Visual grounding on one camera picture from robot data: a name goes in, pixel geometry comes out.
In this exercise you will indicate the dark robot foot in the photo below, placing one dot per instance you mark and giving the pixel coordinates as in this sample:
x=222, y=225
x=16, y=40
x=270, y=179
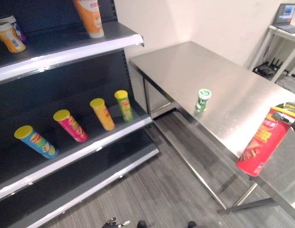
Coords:
x=141, y=224
x=191, y=224

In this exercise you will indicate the pink chips can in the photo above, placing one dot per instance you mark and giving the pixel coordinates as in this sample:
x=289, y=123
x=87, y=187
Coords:
x=71, y=128

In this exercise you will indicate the dark grey shop shelf unit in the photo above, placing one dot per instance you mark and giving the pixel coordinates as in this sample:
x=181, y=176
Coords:
x=66, y=78

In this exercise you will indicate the small green gum bottle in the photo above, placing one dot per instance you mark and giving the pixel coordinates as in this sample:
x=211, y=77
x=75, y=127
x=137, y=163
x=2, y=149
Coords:
x=202, y=99

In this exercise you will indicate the laptop computer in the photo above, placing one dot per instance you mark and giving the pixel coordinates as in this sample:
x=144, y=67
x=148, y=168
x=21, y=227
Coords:
x=284, y=17

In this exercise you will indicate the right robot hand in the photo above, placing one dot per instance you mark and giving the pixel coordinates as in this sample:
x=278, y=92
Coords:
x=291, y=116

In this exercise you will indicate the white side table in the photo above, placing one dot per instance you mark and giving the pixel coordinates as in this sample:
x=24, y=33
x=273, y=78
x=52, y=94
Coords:
x=278, y=45

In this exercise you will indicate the red chips can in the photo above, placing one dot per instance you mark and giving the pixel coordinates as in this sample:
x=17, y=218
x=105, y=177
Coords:
x=259, y=145

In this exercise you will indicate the short orange drink cup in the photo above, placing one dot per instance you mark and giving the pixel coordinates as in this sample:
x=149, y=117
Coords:
x=9, y=39

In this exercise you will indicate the blue chips can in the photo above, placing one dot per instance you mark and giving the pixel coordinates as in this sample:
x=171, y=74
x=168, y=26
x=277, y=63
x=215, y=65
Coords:
x=38, y=142

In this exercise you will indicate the purple drink cup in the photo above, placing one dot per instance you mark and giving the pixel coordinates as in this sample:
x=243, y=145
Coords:
x=17, y=27

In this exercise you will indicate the tall orange drink cup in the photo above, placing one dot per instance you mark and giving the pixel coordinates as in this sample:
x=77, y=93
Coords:
x=91, y=17

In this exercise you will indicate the green chips can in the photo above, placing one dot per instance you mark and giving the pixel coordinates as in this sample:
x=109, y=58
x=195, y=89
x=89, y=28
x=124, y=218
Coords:
x=124, y=105

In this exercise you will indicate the stainless steel table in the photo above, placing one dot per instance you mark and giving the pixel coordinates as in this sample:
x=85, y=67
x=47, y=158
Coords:
x=209, y=78

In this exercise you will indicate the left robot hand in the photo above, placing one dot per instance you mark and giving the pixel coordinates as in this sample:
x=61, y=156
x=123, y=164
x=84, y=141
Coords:
x=112, y=223

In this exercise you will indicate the black wifi router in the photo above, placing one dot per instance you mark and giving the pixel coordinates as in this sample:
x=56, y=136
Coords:
x=268, y=67

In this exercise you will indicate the orange chips can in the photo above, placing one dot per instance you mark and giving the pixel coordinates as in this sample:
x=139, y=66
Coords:
x=103, y=115

